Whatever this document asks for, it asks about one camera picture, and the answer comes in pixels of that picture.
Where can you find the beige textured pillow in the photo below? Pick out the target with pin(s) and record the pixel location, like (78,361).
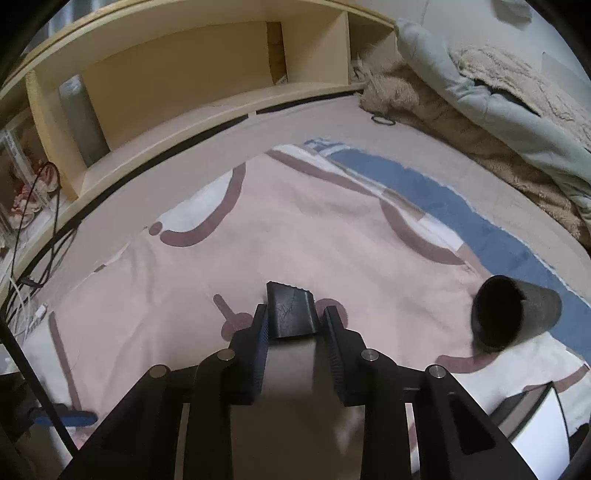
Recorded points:
(531,78)

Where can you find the blue flat stick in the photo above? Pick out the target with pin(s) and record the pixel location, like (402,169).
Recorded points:
(69,418)

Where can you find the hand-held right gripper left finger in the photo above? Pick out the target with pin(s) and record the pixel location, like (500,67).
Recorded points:
(258,355)

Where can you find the light wooden shelf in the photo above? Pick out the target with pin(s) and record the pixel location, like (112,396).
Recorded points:
(184,69)

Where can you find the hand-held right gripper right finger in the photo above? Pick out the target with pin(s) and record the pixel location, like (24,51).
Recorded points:
(334,355)

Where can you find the grey rolled mat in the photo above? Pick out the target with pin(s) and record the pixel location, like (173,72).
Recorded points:
(83,120)

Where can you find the grey duvet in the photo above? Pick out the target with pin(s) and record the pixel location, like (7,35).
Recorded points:
(508,115)

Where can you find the pink printed blanket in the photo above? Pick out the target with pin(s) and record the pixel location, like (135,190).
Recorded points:
(300,221)

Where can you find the small black plastic box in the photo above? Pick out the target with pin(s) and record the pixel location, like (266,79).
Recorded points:
(291,309)

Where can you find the white paper with black frame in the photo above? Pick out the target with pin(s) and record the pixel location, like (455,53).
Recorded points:
(540,438)

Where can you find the brown cardboard box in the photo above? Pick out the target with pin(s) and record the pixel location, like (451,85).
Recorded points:
(277,50)

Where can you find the pink patterned fabric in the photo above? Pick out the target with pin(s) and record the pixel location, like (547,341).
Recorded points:
(32,203)

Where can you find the black metal rod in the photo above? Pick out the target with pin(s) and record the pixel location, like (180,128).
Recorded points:
(32,378)

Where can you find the black cylindrical cup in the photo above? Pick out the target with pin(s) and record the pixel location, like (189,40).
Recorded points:
(531,309)

